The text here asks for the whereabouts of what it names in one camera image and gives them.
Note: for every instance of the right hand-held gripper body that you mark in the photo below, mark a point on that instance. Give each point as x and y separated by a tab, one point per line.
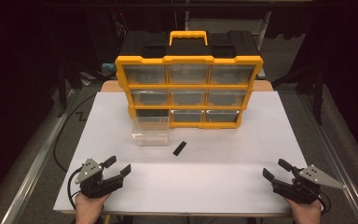
313	177

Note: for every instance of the person's right hand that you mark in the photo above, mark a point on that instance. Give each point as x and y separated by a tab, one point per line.
306	214

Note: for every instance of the grid of clear drawers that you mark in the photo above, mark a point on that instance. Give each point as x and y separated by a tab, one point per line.
188	74

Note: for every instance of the white table sheet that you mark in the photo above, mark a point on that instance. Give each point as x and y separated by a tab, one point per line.
217	180

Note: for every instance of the aluminium floor rail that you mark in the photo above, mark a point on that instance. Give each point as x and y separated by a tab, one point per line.
40	158
332	155

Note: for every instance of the small black rectangular block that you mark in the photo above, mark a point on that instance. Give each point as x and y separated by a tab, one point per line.
179	148

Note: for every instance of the dark stand leg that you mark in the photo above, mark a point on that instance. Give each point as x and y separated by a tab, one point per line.
62	87
318	93

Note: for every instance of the teal object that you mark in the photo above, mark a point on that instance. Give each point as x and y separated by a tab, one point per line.
108	68

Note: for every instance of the yellow black drawer organizer cabinet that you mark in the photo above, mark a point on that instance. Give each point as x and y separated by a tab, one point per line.
143	59

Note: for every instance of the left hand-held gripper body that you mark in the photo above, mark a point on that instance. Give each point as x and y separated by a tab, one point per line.
88	171

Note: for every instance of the clear plastic drawer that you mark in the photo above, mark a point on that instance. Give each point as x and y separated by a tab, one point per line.
150	133

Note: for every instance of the person's left hand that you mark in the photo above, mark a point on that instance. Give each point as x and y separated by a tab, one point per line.
88	210

